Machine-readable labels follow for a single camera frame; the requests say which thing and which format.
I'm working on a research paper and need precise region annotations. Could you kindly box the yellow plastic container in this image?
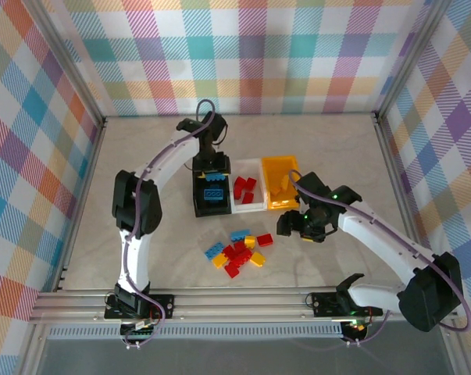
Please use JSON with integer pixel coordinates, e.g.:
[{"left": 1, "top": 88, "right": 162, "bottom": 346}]
[{"left": 261, "top": 155, "right": 302, "bottom": 212}]

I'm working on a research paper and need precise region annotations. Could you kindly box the white plastic container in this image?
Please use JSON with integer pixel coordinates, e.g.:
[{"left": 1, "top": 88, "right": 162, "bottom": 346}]
[{"left": 229, "top": 157, "right": 269, "bottom": 214}]

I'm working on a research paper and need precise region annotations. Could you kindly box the black plastic container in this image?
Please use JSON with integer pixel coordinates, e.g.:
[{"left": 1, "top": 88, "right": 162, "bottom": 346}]
[{"left": 191, "top": 155, "right": 234, "bottom": 219}]

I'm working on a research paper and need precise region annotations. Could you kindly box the circuit board yellow connector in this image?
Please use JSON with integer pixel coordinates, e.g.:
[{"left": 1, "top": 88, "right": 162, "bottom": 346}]
[{"left": 341, "top": 318, "right": 371, "bottom": 340}]

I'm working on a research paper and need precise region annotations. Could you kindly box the circuit board green connector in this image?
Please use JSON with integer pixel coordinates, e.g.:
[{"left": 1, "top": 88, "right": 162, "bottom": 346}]
[{"left": 120, "top": 316, "right": 162, "bottom": 345}]

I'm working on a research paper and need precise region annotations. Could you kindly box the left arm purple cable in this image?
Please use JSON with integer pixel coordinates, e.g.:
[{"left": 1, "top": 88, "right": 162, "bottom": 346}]
[{"left": 120, "top": 99, "right": 216, "bottom": 351}]

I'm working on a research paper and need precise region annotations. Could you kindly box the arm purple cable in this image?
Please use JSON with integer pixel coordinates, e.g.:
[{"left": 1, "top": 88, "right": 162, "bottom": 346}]
[
  {"left": 120, "top": 99, "right": 216, "bottom": 351},
  {"left": 288, "top": 169, "right": 471, "bottom": 348}
]

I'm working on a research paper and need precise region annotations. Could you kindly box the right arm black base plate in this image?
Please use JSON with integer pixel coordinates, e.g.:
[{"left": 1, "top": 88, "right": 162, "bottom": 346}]
[{"left": 311, "top": 291, "right": 384, "bottom": 318}]

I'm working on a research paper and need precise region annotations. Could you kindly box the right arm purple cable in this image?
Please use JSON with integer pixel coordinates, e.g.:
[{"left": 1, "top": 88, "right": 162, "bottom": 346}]
[{"left": 288, "top": 169, "right": 471, "bottom": 348}]

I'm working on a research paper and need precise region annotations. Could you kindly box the aluminium side rail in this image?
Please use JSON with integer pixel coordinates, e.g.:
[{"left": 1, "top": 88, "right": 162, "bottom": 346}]
[
  {"left": 371, "top": 112, "right": 435, "bottom": 292},
  {"left": 53, "top": 116, "right": 109, "bottom": 293}
]

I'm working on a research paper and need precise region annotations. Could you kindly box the long aluminium base rail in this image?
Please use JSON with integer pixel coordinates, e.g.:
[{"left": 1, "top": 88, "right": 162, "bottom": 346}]
[{"left": 27, "top": 287, "right": 459, "bottom": 324}]

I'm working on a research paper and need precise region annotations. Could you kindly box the grey slotted cable duct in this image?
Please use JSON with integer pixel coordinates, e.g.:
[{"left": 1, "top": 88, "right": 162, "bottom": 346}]
[{"left": 47, "top": 322, "right": 345, "bottom": 341}]

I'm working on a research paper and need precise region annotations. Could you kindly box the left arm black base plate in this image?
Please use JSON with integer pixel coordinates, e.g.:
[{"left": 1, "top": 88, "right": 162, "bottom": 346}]
[{"left": 104, "top": 293, "right": 177, "bottom": 320}]

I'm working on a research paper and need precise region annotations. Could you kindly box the aluminium frame post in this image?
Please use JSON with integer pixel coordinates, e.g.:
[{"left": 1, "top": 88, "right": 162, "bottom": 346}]
[
  {"left": 26, "top": 0, "right": 109, "bottom": 130},
  {"left": 373, "top": 0, "right": 453, "bottom": 122}
]

